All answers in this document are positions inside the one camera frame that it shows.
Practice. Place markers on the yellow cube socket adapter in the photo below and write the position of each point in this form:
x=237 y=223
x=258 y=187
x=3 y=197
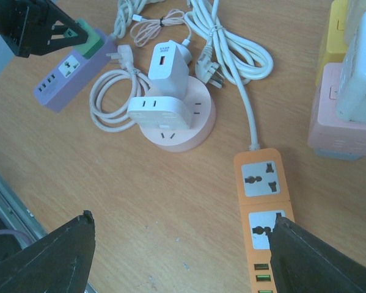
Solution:
x=333 y=47

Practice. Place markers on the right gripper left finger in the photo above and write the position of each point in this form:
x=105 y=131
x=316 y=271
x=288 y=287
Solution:
x=58 y=262

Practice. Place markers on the pink cube adapter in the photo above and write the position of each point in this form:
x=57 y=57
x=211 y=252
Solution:
x=327 y=131

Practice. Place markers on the orange power strip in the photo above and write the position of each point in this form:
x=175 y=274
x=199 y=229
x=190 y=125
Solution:
x=263 y=196

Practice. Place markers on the pink round power strip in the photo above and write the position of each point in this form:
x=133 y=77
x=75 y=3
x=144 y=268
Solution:
x=197 y=100

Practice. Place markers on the white cube socket adapter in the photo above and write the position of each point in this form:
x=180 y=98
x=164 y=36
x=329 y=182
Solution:
x=351 y=98

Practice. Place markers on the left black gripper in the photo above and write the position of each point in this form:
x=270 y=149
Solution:
x=38 y=28

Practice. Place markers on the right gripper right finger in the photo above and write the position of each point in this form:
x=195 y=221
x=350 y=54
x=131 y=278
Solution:
x=301 y=262

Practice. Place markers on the green cube adapter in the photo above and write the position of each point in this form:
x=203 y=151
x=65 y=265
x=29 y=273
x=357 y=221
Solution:
x=93 y=43

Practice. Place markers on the white plug adapter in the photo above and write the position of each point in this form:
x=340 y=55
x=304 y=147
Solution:
x=159 y=112

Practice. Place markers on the purple power strip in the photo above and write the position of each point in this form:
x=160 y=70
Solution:
x=71 y=75

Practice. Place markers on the small white charger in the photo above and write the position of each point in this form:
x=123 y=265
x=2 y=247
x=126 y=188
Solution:
x=168 y=70

